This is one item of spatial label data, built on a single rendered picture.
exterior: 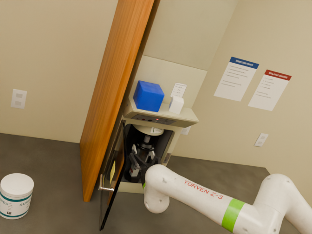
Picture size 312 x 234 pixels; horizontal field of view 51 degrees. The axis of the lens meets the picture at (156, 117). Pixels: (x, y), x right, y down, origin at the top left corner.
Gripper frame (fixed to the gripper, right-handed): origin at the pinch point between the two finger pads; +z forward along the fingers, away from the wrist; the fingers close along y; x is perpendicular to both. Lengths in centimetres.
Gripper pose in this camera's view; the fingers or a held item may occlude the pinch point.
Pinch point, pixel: (142, 150)
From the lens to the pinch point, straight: 170.0
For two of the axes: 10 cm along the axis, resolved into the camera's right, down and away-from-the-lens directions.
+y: -9.2, -1.8, -3.5
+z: -2.1, -5.3, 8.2
